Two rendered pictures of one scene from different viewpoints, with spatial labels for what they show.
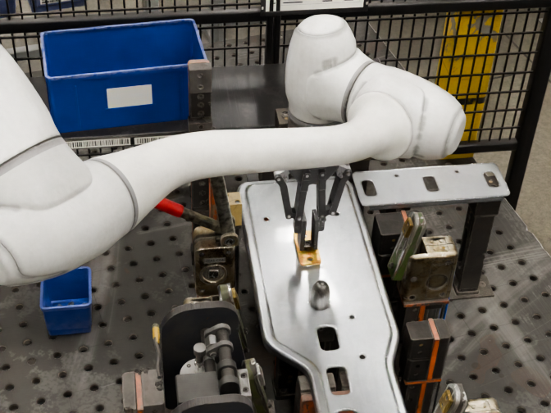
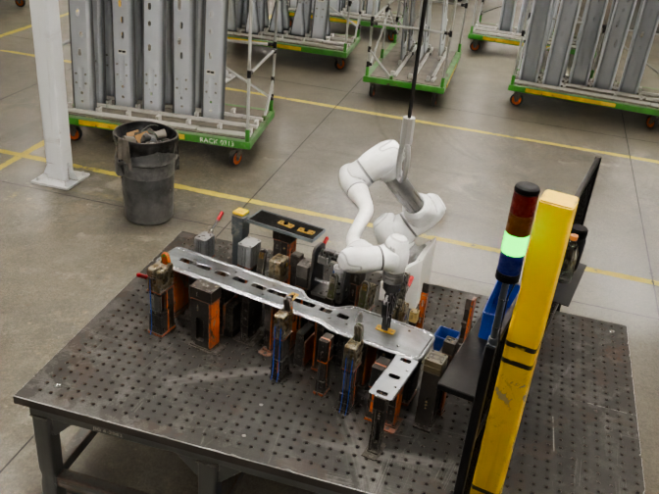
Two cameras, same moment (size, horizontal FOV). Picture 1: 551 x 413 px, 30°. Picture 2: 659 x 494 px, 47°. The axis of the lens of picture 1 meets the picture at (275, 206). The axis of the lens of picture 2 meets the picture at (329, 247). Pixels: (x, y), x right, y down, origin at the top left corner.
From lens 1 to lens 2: 3.64 m
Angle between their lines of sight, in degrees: 93
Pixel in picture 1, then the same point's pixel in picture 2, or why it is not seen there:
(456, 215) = (421, 479)
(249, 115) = (471, 347)
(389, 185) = (402, 366)
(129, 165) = (357, 186)
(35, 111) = (366, 160)
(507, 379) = (318, 429)
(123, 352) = not seen: hidden behind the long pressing
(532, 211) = not seen: outside the picture
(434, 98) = (350, 248)
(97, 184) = (351, 177)
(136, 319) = not seen: hidden behind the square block
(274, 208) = (413, 334)
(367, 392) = (315, 312)
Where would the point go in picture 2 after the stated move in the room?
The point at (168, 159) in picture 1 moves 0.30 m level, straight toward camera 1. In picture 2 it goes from (360, 198) to (302, 179)
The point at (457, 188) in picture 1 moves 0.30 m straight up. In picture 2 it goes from (385, 380) to (394, 318)
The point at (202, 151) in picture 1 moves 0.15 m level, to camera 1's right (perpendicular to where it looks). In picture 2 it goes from (362, 206) to (341, 217)
